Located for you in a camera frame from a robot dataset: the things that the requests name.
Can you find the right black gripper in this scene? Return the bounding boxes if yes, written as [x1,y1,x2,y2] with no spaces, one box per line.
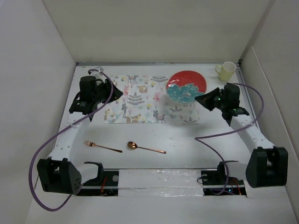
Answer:
[195,87,228,111]

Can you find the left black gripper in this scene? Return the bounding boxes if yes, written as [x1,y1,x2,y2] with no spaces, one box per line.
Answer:
[93,78,122,104]

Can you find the animal print cloth placemat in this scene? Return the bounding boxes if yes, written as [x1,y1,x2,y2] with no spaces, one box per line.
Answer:
[104,76,199,125]

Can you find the red and teal plate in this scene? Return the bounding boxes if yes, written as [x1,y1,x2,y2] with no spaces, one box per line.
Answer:
[165,70,207,104]

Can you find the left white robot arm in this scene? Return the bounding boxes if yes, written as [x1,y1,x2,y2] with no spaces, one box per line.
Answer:
[37,76,123,195]

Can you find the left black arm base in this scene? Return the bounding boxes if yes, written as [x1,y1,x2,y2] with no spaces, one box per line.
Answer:
[76,163,119,196]

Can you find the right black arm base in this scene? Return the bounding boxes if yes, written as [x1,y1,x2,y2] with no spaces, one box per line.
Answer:
[197,161,247,196]

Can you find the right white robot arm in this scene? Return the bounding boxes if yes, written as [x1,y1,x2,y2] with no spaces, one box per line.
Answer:
[195,83,288,188]

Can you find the pale yellow mug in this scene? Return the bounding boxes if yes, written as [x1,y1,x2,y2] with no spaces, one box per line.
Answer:
[215,62,236,82]

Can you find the copper spoon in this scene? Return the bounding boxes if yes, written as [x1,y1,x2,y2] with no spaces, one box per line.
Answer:
[127,141,166,154]

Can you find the copper fork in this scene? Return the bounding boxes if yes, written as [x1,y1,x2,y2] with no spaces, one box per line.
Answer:
[84,140,123,153]

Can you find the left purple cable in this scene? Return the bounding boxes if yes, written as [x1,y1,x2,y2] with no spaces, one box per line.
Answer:
[28,69,114,212]

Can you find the purple cable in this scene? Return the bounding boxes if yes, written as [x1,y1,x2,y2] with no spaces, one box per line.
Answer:
[194,83,265,196]
[28,69,114,212]

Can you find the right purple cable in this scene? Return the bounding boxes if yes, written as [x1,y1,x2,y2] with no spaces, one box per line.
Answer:
[194,83,265,196]

